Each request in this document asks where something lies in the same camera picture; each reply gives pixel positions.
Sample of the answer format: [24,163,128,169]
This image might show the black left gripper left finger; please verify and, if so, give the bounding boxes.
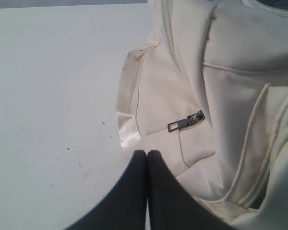
[68,150,148,230]

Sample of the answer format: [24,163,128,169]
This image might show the beige duffel bag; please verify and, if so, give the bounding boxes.
[117,0,288,230]

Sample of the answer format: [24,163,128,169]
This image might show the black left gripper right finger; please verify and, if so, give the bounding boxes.
[147,150,234,230]

